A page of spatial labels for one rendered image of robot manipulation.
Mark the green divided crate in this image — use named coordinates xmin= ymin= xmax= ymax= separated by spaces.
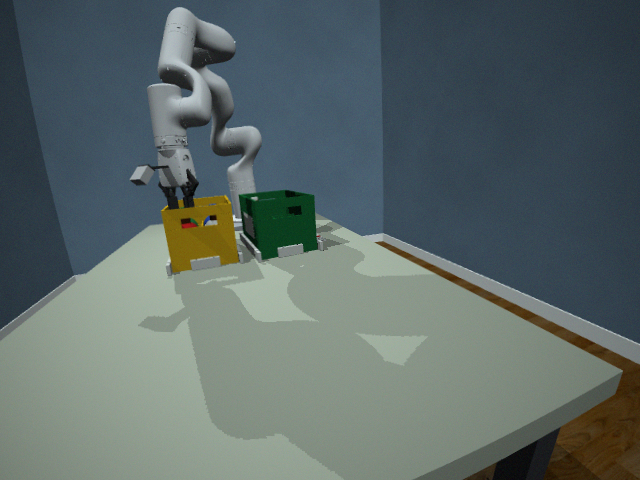
xmin=239 ymin=190 xmax=317 ymax=260

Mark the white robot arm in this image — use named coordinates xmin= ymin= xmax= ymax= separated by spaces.
xmin=147 ymin=7 xmax=262 ymax=223

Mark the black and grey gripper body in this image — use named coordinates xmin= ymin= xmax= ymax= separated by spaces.
xmin=158 ymin=147 xmax=196 ymax=188

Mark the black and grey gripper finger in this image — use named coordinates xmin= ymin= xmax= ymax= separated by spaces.
xmin=158 ymin=182 xmax=179 ymax=210
xmin=181 ymin=169 xmax=199 ymax=208

